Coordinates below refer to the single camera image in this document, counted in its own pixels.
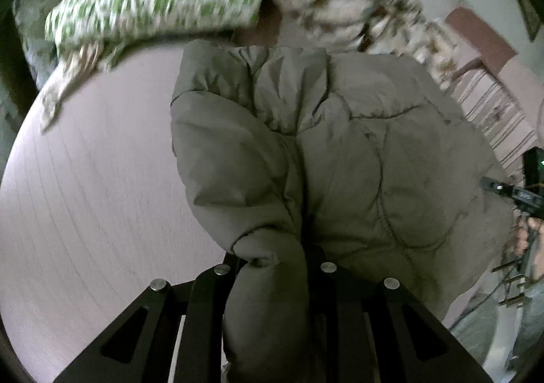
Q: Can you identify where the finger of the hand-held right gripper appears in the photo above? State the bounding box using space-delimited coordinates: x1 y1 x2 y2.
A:
480 177 517 197

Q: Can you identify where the striped cloth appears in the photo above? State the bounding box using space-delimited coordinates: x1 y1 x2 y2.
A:
450 69 538 171

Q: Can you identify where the grey puffer jacket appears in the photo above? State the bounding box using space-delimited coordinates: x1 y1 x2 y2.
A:
170 41 517 383

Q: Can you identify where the person's right hand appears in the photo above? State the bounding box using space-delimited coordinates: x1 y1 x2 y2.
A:
512 213 544 258

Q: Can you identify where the framed wall picture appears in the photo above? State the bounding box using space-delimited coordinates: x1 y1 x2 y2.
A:
508 0 542 43

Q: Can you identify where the brown wooden rack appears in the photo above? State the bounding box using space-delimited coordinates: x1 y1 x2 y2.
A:
491 258 532 309

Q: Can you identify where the pink wooden furniture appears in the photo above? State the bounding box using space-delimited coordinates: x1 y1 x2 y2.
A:
444 7 544 112

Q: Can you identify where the beige leaf print blanket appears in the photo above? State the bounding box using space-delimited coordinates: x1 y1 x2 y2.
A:
221 0 460 90

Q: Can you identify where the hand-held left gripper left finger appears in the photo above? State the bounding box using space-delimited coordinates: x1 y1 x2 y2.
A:
53 253 247 383

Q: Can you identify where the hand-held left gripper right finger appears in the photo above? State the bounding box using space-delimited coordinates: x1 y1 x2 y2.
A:
304 245 494 383

